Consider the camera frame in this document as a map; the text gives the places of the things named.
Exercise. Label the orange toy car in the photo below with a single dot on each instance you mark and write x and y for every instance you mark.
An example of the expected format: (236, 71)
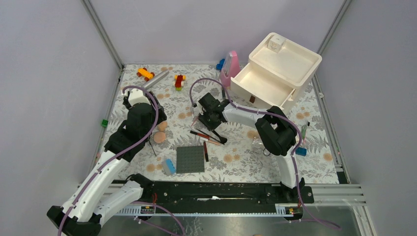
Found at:
(143, 72)

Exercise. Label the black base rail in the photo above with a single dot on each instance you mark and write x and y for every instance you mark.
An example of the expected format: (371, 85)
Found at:
(226, 198)

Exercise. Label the white cosmetic box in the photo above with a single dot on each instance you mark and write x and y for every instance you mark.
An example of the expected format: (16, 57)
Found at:
(275, 43)

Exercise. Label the red yellow toy figure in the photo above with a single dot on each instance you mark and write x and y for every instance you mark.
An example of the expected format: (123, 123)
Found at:
(179, 81)

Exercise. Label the small peach makeup sponge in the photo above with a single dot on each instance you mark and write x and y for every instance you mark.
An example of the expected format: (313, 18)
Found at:
(162, 126)

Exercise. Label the black makeup brush large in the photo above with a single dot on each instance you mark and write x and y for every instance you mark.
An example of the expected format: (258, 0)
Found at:
(221, 139)

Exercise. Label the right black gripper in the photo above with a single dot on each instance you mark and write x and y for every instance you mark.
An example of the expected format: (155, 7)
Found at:
(211, 126)

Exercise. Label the green clip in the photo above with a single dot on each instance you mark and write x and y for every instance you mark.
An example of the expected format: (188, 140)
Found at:
(104, 123)

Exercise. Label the grey lego baseplate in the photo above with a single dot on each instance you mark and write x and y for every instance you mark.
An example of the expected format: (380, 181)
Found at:
(190, 159)

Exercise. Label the red black lip gloss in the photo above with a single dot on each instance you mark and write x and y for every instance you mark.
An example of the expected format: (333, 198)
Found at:
(198, 134)

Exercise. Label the clear plastic bag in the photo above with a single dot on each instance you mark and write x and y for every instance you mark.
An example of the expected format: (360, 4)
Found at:
(257, 141)

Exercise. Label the round peach makeup sponge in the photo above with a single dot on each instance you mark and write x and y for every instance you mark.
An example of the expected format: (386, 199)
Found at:
(159, 137)

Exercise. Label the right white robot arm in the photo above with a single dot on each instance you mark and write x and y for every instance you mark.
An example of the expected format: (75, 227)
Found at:
(276, 133)

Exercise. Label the blue grey lego brick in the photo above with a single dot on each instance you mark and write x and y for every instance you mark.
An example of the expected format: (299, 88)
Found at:
(168, 167)

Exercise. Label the blue lego brick right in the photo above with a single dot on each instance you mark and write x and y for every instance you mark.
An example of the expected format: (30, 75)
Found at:
(301, 151)

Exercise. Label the cream three-drawer organizer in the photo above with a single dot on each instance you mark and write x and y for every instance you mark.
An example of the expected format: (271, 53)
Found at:
(276, 79)

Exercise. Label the blue toy brick back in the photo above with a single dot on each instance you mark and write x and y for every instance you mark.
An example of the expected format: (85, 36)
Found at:
(220, 65)

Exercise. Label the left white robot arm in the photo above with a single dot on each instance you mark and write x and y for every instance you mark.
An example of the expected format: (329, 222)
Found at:
(86, 211)

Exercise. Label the thin black makeup brush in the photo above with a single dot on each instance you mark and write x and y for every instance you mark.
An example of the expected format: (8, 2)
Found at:
(211, 137)

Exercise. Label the green mascara tube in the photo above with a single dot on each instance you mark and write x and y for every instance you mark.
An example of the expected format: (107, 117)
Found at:
(304, 129)

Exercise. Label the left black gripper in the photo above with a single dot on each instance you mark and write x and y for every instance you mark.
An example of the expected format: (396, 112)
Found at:
(154, 108)

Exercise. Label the dark red lipstick tube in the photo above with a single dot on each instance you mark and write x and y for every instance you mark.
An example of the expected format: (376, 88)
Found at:
(206, 152)

